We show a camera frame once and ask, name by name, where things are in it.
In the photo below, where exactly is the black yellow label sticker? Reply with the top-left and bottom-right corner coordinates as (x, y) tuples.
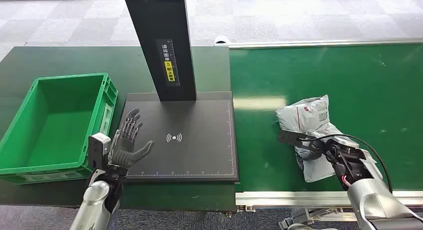
(155, 38), (182, 87)

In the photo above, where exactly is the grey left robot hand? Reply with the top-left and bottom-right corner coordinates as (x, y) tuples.
(107, 108), (155, 170)

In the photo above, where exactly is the green plastic crate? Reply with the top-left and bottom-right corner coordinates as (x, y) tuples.
(0, 72), (119, 185)

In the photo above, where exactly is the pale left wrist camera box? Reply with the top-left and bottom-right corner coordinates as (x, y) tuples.
(88, 132), (112, 172)

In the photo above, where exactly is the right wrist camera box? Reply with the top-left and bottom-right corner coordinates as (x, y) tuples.
(278, 128), (310, 146)

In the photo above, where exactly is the aluminium conveyor frame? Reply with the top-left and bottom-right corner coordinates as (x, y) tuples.
(214, 37), (423, 230)

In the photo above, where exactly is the white plastic mailer package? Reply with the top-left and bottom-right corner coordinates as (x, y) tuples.
(275, 95), (378, 184)

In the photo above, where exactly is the green conveyor belt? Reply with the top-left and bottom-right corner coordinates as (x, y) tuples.
(229, 43), (423, 193)

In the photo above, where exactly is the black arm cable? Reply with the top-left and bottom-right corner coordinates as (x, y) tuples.
(297, 133), (394, 194)

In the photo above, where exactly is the black inbound scanner machine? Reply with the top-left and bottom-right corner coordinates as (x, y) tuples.
(119, 0), (240, 184)

